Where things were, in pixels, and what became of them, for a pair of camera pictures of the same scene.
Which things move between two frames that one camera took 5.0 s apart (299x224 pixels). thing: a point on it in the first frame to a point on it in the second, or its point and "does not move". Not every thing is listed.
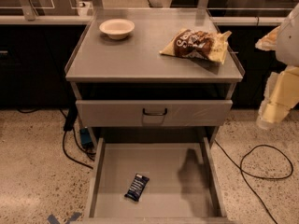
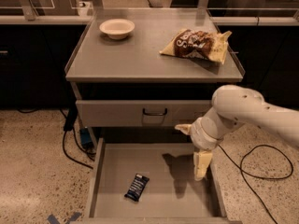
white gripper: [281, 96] to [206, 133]
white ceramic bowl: [117, 29] does not move
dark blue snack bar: [137, 187] does not move
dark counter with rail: [35, 49] does not move
